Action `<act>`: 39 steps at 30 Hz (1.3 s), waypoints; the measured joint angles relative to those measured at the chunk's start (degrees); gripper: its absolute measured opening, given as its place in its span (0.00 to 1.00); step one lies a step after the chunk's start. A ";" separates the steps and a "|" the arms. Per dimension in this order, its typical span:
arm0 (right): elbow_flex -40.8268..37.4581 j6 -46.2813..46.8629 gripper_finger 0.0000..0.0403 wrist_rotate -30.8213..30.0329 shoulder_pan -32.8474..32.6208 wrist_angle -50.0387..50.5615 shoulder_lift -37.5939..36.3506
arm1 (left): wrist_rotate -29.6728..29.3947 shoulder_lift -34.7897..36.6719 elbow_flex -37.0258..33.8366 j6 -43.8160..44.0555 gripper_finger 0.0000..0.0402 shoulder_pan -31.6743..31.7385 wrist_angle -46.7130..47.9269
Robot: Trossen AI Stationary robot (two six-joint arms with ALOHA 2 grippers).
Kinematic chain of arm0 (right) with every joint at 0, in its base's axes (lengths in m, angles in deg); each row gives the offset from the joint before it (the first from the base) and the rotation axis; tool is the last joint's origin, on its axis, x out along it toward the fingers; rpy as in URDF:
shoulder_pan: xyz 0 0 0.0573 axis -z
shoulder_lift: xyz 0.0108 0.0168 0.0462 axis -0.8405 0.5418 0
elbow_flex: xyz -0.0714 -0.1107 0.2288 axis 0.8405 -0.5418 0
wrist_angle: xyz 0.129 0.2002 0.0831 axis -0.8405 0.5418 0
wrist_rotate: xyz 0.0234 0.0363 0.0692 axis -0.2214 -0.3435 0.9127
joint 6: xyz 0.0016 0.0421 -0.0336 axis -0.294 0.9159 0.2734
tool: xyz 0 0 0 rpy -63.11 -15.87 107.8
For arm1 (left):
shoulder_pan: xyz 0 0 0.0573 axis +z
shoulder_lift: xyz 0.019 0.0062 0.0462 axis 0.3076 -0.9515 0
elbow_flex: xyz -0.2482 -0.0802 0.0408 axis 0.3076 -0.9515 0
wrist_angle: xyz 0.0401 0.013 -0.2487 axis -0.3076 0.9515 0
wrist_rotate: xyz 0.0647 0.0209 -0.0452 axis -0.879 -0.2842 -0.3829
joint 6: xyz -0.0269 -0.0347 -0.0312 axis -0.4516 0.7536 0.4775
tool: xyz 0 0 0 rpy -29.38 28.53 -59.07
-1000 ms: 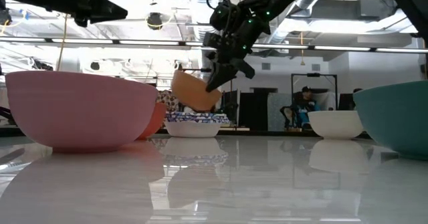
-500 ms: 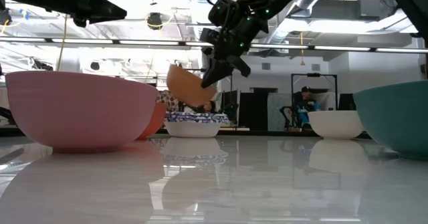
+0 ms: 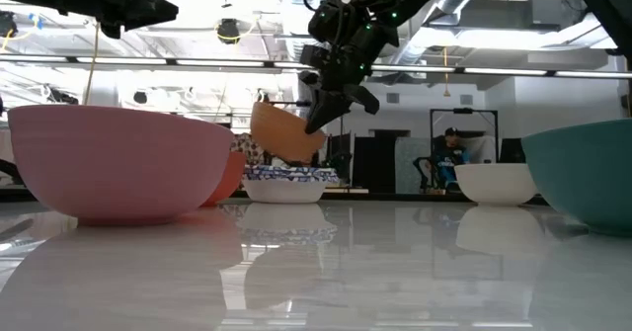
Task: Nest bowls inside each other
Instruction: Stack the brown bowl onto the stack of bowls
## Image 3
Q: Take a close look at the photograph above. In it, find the person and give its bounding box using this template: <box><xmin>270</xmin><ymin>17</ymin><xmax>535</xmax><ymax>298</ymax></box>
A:
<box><xmin>428</xmin><ymin>126</ymin><xmax>471</xmax><ymax>190</ymax></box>

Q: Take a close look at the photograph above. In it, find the long white light bar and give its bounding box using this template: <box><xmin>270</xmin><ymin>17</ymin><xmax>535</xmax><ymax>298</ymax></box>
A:
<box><xmin>0</xmin><ymin>56</ymin><xmax>632</xmax><ymax>81</ymax></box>

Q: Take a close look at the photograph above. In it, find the yellow hanging cord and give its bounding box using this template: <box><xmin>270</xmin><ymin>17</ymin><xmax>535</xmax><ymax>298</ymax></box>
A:
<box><xmin>441</xmin><ymin>46</ymin><xmax>453</xmax><ymax>99</ymax></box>

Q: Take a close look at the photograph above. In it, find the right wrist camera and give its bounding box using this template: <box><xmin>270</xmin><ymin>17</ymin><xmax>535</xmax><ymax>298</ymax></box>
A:
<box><xmin>298</xmin><ymin>42</ymin><xmax>332</xmax><ymax>73</ymax></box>

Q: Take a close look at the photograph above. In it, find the black ceiling cord reel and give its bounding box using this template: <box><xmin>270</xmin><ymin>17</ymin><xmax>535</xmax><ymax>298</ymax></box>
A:
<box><xmin>214</xmin><ymin>17</ymin><xmax>243</xmax><ymax>45</ymax></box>

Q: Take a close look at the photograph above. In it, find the pink bowl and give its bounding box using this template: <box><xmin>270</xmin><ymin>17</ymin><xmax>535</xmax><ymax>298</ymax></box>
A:
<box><xmin>7</xmin><ymin>105</ymin><xmax>236</xmax><ymax>226</ymax></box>

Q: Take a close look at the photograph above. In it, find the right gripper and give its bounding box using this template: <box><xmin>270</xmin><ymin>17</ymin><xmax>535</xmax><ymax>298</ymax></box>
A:
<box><xmin>304</xmin><ymin>0</ymin><xmax>401</xmax><ymax>135</ymax></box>

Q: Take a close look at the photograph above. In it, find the black background rig frame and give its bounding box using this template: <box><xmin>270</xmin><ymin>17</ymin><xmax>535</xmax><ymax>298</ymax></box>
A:
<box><xmin>429</xmin><ymin>107</ymin><xmax>500</xmax><ymax>194</ymax></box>

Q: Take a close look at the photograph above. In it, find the plain white bowl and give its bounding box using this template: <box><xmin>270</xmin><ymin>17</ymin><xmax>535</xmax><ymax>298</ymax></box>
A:
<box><xmin>453</xmin><ymin>162</ymin><xmax>538</xmax><ymax>207</ymax></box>

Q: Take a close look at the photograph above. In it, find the black monitor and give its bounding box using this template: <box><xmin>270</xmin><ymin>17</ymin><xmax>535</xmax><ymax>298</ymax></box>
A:
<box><xmin>499</xmin><ymin>137</ymin><xmax>527</xmax><ymax>164</ymax></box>

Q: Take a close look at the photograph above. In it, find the red bowl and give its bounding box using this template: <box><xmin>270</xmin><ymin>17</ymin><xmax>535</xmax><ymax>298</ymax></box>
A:
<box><xmin>201</xmin><ymin>151</ymin><xmax>248</xmax><ymax>207</ymax></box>

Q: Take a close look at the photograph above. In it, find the orange bowl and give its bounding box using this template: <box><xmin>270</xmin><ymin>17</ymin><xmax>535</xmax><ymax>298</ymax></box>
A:
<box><xmin>250</xmin><ymin>101</ymin><xmax>327</xmax><ymax>165</ymax></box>

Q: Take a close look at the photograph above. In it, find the green bowl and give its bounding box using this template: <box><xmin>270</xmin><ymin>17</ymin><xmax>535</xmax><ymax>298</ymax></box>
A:
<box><xmin>521</xmin><ymin>118</ymin><xmax>632</xmax><ymax>238</ymax></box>

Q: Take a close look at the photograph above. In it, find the patterned fabric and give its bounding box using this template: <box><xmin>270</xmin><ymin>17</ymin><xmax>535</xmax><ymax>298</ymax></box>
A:
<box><xmin>231</xmin><ymin>132</ymin><xmax>268</xmax><ymax>167</ymax></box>

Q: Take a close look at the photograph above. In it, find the black cabinet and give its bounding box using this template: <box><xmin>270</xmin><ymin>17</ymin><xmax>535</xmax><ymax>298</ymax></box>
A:
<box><xmin>353</xmin><ymin>129</ymin><xmax>412</xmax><ymax>195</ymax></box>

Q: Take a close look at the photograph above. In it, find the blue patterned white bowl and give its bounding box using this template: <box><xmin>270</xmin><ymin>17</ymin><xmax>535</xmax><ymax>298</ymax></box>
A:
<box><xmin>243</xmin><ymin>169</ymin><xmax>340</xmax><ymax>177</ymax></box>
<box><xmin>242</xmin><ymin>172</ymin><xmax>337</xmax><ymax>181</ymax></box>
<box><xmin>244</xmin><ymin>165</ymin><xmax>341</xmax><ymax>173</ymax></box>
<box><xmin>241</xmin><ymin>176</ymin><xmax>330</xmax><ymax>205</ymax></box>

